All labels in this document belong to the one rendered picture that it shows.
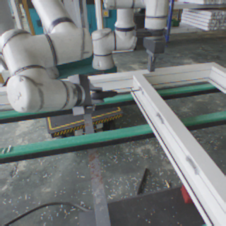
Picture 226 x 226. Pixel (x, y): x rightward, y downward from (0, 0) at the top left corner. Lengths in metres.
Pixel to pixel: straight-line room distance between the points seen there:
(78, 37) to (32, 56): 0.13
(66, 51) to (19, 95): 0.18
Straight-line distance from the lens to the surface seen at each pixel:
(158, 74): 0.87
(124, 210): 0.75
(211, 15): 4.81
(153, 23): 0.77
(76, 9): 1.51
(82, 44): 0.52
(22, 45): 0.50
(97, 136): 0.59
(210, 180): 0.44
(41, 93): 0.42
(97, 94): 0.67
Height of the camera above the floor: 1.28
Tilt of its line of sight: 37 degrees down
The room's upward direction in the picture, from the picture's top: 2 degrees counter-clockwise
